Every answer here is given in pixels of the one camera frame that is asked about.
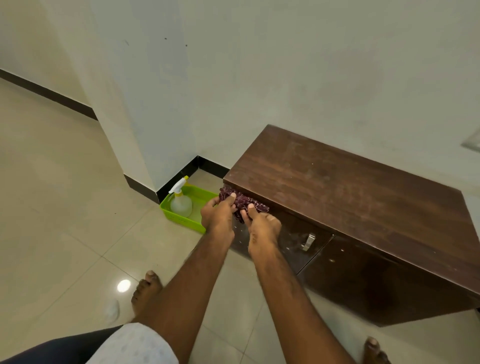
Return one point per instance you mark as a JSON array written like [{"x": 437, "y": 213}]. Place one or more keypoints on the person's left foot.
[{"x": 145, "y": 292}]

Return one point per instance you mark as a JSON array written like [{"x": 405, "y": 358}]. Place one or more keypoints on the person's left thumb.
[{"x": 227, "y": 201}]

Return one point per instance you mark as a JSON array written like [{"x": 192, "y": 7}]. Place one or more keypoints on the person's left hand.
[{"x": 217, "y": 219}]

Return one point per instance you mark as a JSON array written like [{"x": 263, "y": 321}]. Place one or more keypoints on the person's right foot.
[{"x": 375, "y": 352}]

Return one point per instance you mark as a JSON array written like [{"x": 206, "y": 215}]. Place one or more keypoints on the person's left forearm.
[{"x": 180, "y": 292}]

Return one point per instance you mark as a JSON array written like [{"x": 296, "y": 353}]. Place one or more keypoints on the clear spray bottle yellow collar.
[{"x": 180, "y": 200}]

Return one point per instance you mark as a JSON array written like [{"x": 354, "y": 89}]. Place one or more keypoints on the maroon patterned cloth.
[{"x": 243, "y": 202}]

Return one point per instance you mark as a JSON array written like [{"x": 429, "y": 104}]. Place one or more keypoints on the person's right forearm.
[{"x": 292, "y": 303}]

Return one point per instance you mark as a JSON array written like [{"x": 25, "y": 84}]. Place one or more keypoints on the person's right hand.
[{"x": 264, "y": 228}]

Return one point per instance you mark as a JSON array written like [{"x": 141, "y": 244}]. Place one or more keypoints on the dark wooden cabinet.
[{"x": 360, "y": 221}]

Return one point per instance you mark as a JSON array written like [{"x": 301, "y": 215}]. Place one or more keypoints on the person's white sleeve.
[{"x": 135, "y": 345}]

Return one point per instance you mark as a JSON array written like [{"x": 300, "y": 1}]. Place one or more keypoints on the person's right thumb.
[{"x": 254, "y": 211}]

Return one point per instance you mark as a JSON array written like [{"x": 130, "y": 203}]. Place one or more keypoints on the green plastic basket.
[{"x": 187, "y": 210}]

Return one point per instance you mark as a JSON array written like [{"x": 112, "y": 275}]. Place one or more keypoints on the person's foot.
[
  {"x": 145, "y": 292},
  {"x": 375, "y": 352}
]

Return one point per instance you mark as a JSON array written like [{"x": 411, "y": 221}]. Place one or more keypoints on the person's dark trouser leg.
[{"x": 63, "y": 347}]

